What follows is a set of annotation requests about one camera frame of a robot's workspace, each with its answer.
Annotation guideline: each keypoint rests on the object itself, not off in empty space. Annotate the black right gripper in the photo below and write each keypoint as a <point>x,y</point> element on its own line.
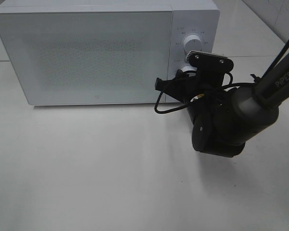
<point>195,90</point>

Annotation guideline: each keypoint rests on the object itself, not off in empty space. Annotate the white microwave knob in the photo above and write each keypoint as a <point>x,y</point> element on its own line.
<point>192,42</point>
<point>188,69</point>

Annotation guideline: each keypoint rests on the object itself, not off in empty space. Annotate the white microwave door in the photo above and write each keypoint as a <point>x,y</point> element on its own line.
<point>88,58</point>

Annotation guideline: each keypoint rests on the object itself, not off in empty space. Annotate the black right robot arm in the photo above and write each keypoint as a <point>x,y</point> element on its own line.
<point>224,117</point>

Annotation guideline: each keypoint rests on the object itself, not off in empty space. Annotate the white microwave oven body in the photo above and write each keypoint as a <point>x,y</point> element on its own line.
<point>207,9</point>

